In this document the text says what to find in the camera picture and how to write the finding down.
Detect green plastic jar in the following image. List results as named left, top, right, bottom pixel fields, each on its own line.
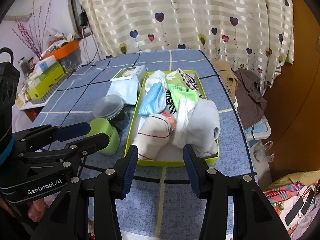
left=89, top=118, right=121, bottom=155

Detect person's left hand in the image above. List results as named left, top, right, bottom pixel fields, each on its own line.
left=27, top=199, right=48, bottom=222

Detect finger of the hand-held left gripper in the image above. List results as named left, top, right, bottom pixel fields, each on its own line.
left=19, top=132, right=111, bottom=168
left=14, top=122, right=91, bottom=148

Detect brown shirt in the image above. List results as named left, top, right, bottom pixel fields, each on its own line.
left=234, top=68, right=267, bottom=128

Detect blue face mask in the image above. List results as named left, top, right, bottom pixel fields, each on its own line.
left=138, top=82, right=167, bottom=117

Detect green-edged white box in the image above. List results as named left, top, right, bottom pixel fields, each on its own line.
left=124, top=70, right=220, bottom=167

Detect green cardboard box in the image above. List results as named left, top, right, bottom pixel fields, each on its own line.
left=27, top=66, right=67, bottom=100

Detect tan cloth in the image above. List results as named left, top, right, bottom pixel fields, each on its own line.
left=212, top=60, right=240, bottom=103

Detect dark glass jar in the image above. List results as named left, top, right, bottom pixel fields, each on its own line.
left=18, top=57, right=30, bottom=75

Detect light green cloth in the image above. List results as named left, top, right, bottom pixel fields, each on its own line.
left=166, top=70, right=201, bottom=107

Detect large black white striped sock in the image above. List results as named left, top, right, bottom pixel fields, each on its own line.
left=164, top=91, right=176, bottom=112

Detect black cable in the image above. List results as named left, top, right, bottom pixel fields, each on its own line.
left=72, top=61, right=113, bottom=72

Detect white cloth bundle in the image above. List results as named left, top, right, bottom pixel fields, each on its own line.
left=146, top=71, right=167, bottom=91

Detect clear bag with orange toy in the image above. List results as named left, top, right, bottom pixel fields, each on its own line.
left=162, top=113, right=178, bottom=133

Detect clear storage bin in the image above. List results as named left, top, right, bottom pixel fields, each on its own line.
left=59, top=50, right=82, bottom=67

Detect white side table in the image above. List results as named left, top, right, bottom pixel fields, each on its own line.
left=18, top=99, right=46, bottom=111

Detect white blue tissue box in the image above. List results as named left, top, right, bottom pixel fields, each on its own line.
left=33, top=56, right=57, bottom=75

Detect wet wipes pack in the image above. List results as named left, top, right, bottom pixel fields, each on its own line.
left=106, top=65, right=147, bottom=105

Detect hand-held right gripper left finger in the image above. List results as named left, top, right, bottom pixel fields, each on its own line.
left=30, top=145, right=139, bottom=240

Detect crumpled clear plastic bag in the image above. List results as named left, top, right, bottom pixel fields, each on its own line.
left=254, top=141, right=275, bottom=164

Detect orange box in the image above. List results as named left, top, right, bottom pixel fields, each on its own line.
left=43, top=40, right=80, bottom=61

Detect white plastic basket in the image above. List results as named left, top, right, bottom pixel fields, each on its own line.
left=244, top=119, right=272, bottom=141

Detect clear plastic jar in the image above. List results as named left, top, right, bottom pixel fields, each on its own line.
left=92, top=94, right=126, bottom=130

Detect wooden door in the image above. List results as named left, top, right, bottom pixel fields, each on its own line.
left=262, top=0, right=320, bottom=183

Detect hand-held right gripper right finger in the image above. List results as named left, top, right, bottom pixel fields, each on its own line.
left=182, top=144, right=292, bottom=240

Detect heart print striped curtain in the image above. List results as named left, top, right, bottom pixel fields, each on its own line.
left=66, top=0, right=295, bottom=93

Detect colourful plaid fabric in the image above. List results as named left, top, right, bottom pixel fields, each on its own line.
left=263, top=171, right=320, bottom=240

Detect small black white striped sock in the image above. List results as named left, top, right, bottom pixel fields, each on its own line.
left=178, top=69, right=200, bottom=91

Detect dried purple branches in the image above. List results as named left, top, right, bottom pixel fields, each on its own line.
left=12, top=0, right=53, bottom=56

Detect white cable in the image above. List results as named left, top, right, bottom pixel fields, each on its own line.
left=82, top=26, right=99, bottom=64

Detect grey sock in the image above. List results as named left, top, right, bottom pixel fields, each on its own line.
left=172, top=99, right=221, bottom=158

